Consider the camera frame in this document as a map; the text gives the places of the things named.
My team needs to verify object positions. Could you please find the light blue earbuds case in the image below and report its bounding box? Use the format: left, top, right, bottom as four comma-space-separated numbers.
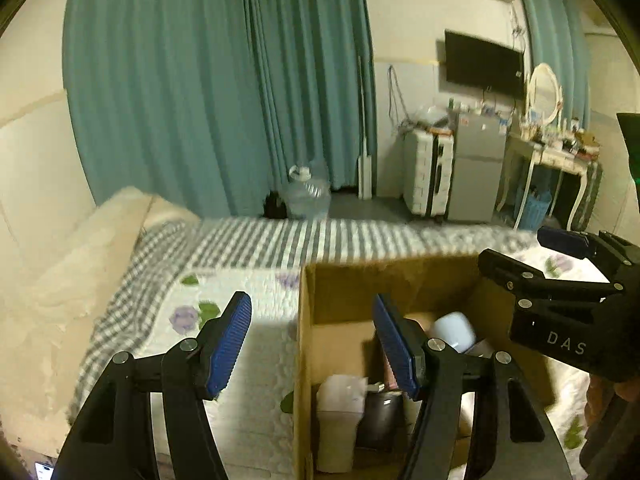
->
430, 311, 476, 353

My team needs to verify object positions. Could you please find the pink rose compact mirror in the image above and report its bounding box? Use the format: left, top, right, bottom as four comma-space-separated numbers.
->
381, 349, 402, 391

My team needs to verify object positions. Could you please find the brown cardboard box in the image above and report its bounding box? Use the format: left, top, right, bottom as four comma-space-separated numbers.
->
294, 256, 570, 479

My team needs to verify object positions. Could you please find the white floral quilt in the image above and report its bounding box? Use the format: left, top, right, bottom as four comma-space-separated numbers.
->
67, 219, 601, 480

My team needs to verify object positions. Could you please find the white cylinder bottle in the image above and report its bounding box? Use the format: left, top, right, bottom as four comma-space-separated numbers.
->
316, 375, 368, 474

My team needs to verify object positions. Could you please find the black power adapter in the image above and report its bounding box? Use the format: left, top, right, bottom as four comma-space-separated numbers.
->
356, 390, 402, 452

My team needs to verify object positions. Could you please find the white dressing table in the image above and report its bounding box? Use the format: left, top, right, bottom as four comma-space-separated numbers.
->
496, 136, 603, 231

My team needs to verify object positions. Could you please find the silver mini fridge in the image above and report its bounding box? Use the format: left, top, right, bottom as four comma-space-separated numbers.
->
447, 113, 506, 223

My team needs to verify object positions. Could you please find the white suitcase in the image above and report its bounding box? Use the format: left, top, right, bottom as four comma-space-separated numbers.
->
402, 129, 454, 219

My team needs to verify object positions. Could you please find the oval white mirror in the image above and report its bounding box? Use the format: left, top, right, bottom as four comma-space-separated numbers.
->
525, 63, 563, 126

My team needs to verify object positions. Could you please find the beige blanket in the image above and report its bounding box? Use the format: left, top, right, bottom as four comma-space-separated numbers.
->
1, 188, 197, 456

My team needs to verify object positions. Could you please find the clear water jug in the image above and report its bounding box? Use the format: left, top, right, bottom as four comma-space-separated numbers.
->
284, 165, 331, 221

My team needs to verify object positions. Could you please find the teal right curtain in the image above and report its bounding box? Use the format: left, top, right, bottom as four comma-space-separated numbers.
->
522, 0, 590, 128

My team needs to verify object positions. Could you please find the black wall television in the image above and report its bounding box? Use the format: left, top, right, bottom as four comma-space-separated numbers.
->
445, 30, 525, 100

